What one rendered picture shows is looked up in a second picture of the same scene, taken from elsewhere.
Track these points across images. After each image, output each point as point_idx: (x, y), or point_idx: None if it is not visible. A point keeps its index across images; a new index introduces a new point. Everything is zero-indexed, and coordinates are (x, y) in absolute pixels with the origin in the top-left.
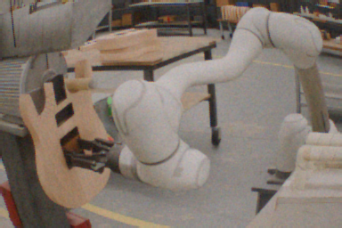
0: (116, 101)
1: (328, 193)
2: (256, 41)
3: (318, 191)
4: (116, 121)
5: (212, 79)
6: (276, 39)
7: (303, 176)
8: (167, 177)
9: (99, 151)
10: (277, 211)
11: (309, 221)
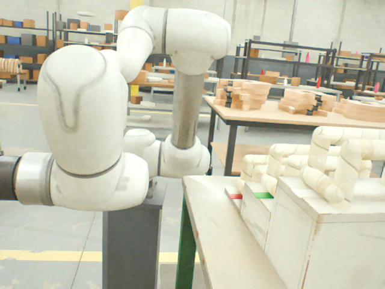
0: (59, 72)
1: None
2: (150, 42)
3: (369, 203)
4: (53, 109)
5: (127, 75)
6: (174, 40)
7: (355, 182)
8: (109, 193)
9: None
10: (319, 236)
11: (370, 250)
